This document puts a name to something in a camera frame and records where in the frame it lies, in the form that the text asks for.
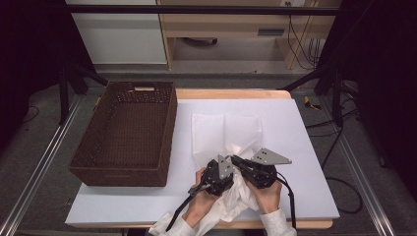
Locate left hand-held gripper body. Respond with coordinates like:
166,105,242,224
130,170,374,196
200,153,236,198

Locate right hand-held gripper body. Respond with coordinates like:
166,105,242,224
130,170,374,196
243,147,293,190

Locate white garment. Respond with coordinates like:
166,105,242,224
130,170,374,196
149,141,264,236

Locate white mesh laundry bag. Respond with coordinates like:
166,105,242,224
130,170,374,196
190,112,265,169

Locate brown woven basket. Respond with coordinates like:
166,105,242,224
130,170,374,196
68,81,179,188

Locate person's right hand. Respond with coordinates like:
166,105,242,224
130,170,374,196
245,178,284,215

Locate pale grey table mat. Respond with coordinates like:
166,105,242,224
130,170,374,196
64,98,341,228

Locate yellow and black tool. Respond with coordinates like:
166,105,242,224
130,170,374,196
303,95,323,111

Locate black metal stand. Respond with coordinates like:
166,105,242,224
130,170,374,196
58,62,109,126
280,63,360,128

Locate light wooden desk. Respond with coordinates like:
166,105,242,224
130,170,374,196
155,0,344,71

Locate black curtain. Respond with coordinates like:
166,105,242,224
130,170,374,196
318,0,417,201
0,0,96,148

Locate white cabinet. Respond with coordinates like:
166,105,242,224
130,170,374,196
65,0,168,66

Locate black floor cables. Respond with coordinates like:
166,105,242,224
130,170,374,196
304,107,360,170

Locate black looped floor cable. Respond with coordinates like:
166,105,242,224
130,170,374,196
325,176,364,214

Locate aluminium floor rail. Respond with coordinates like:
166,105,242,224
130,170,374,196
318,97,398,236
0,93,84,236

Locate hanging black desk cables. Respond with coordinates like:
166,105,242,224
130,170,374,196
285,1,327,71

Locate black horizontal frame bar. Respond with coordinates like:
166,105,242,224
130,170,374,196
65,4,340,16

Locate thin black floor cable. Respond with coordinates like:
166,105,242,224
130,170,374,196
15,104,40,126

